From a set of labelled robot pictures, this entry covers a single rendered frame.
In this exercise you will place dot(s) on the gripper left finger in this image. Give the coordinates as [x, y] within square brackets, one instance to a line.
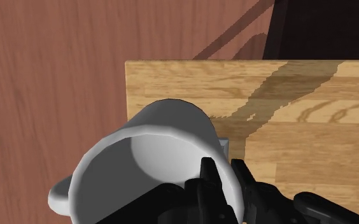
[209, 186]

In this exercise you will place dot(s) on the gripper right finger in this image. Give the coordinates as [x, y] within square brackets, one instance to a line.
[260, 201]

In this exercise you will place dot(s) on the white cup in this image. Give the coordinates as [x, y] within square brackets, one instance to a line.
[167, 124]

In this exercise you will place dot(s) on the light wooden table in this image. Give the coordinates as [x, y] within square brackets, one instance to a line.
[316, 149]

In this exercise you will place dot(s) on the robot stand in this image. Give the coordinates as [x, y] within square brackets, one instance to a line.
[322, 28]

